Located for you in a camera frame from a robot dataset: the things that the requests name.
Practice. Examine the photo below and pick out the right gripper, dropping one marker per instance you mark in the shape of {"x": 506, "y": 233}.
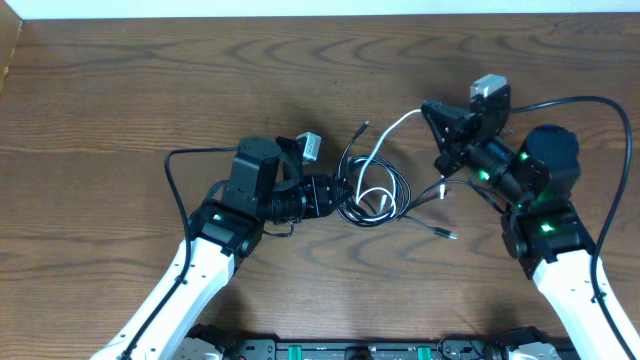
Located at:
{"x": 443, "y": 122}

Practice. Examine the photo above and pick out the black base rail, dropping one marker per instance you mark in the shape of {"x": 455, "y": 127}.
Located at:
{"x": 208, "y": 342}

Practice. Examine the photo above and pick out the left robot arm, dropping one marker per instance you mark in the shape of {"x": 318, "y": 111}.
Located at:
{"x": 266, "y": 184}

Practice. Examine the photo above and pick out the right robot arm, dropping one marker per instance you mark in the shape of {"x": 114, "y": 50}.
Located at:
{"x": 541, "y": 227}

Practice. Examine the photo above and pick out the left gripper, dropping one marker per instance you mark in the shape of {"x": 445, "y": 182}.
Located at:
{"x": 320, "y": 203}

